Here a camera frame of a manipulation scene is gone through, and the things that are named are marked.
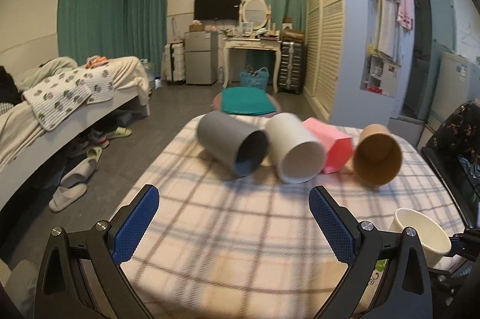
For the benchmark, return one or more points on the water jug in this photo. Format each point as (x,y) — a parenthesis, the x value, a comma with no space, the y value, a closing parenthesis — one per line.
(149,69)

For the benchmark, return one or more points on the plaid tablecloth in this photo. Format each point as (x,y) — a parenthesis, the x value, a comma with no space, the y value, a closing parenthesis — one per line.
(226,247)

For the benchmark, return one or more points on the silver mini fridge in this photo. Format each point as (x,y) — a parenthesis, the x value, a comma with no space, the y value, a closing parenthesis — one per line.
(201,57)

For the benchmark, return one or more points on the blue laundry basket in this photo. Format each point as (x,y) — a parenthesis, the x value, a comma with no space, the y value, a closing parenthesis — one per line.
(257,79)

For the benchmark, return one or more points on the white paper cup green print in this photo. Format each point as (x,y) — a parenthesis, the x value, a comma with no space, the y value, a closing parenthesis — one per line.
(434,240)

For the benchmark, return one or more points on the pink hexagonal cup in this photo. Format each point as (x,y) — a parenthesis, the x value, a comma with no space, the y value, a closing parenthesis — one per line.
(338,145)

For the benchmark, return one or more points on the white slipper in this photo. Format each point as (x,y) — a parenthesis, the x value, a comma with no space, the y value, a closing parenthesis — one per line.
(63,197)

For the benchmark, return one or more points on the oval vanity mirror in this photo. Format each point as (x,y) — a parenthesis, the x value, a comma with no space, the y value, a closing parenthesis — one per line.
(255,12)

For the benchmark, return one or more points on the brown plastic cup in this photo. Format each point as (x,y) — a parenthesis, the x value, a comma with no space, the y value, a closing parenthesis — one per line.
(378,157)

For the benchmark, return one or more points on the black wall television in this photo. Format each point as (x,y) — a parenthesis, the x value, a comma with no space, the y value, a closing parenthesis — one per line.
(216,9)

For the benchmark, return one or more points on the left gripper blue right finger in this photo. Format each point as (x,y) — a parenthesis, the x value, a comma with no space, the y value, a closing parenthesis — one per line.
(404,289)

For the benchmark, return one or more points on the cream louvred wardrobe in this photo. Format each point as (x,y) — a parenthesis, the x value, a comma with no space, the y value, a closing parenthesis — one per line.
(337,37)

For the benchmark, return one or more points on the pink hanging towel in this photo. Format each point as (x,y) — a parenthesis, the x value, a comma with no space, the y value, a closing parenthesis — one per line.
(406,14)

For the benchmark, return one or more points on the leaf print quilted blanket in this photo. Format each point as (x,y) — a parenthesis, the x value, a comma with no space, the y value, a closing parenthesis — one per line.
(55,98)

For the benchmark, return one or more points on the white suitcase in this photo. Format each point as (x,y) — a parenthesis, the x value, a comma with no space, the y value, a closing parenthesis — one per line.
(173,65)

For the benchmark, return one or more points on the green curtain left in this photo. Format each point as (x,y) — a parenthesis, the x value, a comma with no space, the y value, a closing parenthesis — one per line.
(112,28)

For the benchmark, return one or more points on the white washing machine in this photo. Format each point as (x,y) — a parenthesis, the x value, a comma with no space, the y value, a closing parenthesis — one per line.
(457,83)

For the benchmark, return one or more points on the purple stool with green cushion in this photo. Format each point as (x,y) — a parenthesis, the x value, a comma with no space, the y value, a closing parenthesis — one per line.
(246,101)

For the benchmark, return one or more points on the black silver suitcase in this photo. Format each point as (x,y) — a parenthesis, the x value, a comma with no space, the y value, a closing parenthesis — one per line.
(292,67)

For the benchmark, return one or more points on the bed with beige bedding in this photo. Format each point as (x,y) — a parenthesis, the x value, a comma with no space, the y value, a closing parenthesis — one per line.
(25,145)

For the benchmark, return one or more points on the grey plastic cup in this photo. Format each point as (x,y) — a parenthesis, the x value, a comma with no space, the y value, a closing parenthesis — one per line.
(238,145)

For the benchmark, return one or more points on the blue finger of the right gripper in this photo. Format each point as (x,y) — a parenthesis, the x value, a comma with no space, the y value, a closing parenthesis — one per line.
(466,244)

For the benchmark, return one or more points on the white hanging towel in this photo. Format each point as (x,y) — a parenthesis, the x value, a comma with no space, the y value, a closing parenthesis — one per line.
(386,32)

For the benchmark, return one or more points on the white plastic cup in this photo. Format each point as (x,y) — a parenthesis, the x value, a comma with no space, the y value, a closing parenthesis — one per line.
(297,154)

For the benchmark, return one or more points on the black chair with floral cover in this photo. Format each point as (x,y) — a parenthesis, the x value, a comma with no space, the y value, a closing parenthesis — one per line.
(452,152)

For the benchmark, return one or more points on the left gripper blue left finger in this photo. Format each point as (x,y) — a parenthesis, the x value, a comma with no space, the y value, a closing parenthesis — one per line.
(80,269)

